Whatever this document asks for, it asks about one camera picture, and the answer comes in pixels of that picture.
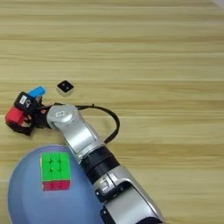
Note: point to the black and white cube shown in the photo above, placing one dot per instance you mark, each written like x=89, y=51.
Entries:
x=65, y=87

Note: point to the blue rectangular block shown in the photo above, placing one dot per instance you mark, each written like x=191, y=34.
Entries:
x=37, y=91

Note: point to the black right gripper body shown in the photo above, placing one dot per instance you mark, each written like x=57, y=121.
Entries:
x=39, y=116

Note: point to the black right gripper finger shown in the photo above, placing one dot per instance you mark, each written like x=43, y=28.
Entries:
x=20, y=128

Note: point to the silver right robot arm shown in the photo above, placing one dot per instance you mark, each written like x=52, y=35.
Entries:
x=87, y=140

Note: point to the blue round plate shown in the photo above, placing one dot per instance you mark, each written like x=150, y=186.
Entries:
x=29, y=201

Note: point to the black box with white label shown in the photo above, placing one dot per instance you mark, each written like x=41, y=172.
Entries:
x=24, y=100

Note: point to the red cube block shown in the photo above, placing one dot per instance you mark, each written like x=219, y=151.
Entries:
x=14, y=115

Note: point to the multicolour puzzle cube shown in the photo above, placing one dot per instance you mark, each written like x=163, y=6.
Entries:
x=55, y=169

